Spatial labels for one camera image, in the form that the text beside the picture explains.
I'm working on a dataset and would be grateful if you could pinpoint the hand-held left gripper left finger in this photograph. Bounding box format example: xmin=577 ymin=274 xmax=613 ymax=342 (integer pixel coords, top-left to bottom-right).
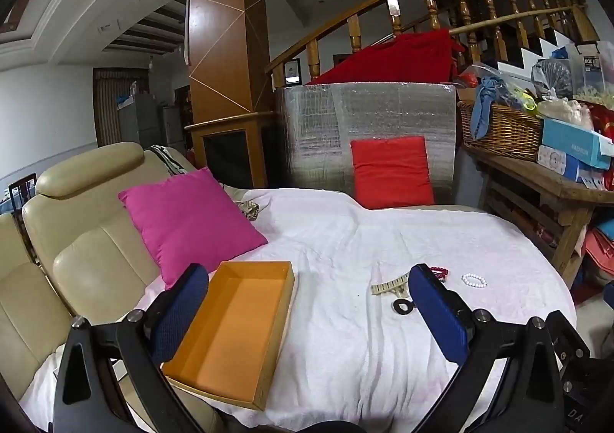
xmin=50 ymin=263 xmax=212 ymax=433

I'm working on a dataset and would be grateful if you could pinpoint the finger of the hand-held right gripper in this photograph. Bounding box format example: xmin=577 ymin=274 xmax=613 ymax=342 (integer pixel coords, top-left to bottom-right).
xmin=546 ymin=311 xmax=592 ymax=367

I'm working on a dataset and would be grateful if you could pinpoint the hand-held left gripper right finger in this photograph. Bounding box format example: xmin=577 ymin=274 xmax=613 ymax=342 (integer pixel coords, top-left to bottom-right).
xmin=408 ymin=263 xmax=566 ymax=433

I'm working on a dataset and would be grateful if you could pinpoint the orange cardboard box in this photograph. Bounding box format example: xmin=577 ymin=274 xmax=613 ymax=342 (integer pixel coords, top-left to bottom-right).
xmin=160 ymin=260 xmax=297 ymax=411

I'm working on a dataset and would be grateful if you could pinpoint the beige hair clip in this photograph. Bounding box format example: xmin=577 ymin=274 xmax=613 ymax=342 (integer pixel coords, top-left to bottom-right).
xmin=370 ymin=276 xmax=408 ymax=298

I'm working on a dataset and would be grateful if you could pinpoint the pink bag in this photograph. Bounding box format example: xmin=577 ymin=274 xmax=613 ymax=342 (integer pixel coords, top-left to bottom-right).
xmin=583 ymin=227 xmax=614 ymax=278

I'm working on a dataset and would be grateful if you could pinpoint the pink pillow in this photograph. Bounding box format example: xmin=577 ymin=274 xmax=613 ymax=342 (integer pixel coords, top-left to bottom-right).
xmin=117 ymin=167 xmax=268 ymax=290

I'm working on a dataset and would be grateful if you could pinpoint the white towel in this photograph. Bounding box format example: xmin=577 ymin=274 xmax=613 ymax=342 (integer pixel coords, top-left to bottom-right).
xmin=19 ymin=188 xmax=576 ymax=433

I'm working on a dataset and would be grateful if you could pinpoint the patterned beige cloth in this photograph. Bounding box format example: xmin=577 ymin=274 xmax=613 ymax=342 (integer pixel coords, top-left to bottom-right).
xmin=235 ymin=200 xmax=262 ymax=223

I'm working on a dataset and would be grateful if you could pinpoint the beige leather sofa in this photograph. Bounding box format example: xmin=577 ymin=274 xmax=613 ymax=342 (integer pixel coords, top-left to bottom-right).
xmin=0 ymin=142 xmax=226 ymax=415

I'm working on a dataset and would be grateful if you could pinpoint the red cushion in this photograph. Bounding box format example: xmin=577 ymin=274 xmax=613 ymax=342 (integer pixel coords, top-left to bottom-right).
xmin=350 ymin=136 xmax=435 ymax=209

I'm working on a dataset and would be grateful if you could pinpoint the striped throw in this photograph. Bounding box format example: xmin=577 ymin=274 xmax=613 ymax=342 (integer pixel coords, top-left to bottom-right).
xmin=144 ymin=145 xmax=193 ymax=175

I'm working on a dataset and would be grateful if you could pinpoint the wooden table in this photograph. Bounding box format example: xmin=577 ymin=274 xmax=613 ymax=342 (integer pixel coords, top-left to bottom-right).
xmin=460 ymin=140 xmax=614 ymax=290

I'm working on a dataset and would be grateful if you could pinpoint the white patterned box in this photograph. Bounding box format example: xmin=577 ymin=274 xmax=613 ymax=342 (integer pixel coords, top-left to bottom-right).
xmin=537 ymin=145 xmax=593 ymax=182

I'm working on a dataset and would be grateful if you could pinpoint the wooden cabinet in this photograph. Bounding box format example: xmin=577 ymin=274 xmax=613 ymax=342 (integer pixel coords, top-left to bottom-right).
xmin=185 ymin=111 xmax=276 ymax=189

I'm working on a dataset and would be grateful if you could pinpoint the blue cardboard box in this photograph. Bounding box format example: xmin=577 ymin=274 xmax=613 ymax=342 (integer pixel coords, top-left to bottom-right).
xmin=542 ymin=119 xmax=614 ymax=170

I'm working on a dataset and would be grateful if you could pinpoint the wicker basket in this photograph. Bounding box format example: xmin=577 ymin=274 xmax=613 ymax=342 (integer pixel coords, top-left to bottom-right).
xmin=458 ymin=100 xmax=543 ymax=163

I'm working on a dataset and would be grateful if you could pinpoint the grey refrigerator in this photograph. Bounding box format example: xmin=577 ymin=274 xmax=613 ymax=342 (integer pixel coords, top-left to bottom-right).
xmin=117 ymin=94 xmax=161 ymax=146

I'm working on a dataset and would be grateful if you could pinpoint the dark wooden chair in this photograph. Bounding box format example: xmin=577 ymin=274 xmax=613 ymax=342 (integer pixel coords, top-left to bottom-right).
xmin=7 ymin=173 xmax=39 ymax=223

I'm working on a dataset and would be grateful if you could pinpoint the blue cloth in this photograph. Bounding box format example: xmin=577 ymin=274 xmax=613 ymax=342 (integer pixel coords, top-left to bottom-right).
xmin=470 ymin=76 xmax=510 ymax=141

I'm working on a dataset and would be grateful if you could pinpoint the silver foil insulation panel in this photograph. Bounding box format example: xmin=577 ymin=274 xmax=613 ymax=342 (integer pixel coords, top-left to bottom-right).
xmin=274 ymin=81 xmax=461 ymax=208

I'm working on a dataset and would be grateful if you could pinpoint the brown curtain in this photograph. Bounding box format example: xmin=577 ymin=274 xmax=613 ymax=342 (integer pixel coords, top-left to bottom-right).
xmin=92 ymin=68 xmax=149 ymax=148

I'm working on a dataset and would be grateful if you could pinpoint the cream plastic bag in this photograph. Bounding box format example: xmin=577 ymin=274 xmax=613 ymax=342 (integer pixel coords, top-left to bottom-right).
xmin=537 ymin=97 xmax=596 ymax=129

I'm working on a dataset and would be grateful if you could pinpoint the dark plastic bag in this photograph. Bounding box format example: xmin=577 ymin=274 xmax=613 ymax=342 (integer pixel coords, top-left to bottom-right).
xmin=530 ymin=58 xmax=574 ymax=100

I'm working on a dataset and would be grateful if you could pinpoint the red cloth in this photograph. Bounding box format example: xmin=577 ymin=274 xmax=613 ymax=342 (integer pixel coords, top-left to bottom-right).
xmin=307 ymin=29 xmax=461 ymax=86

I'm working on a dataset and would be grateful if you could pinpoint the clear plastic storage box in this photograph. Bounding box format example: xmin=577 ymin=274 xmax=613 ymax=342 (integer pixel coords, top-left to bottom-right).
xmin=568 ymin=42 xmax=614 ymax=103

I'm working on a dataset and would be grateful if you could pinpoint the wooden column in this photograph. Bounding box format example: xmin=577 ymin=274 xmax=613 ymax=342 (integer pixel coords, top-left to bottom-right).
xmin=185 ymin=0 xmax=269 ymax=117

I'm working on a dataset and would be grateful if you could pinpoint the wooden stair railing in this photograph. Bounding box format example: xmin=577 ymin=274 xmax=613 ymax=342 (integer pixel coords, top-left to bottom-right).
xmin=266 ymin=0 xmax=600 ymax=89

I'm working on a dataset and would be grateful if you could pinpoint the dark picture frame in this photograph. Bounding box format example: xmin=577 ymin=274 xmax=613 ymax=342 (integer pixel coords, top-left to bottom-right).
xmin=283 ymin=58 xmax=302 ymax=86

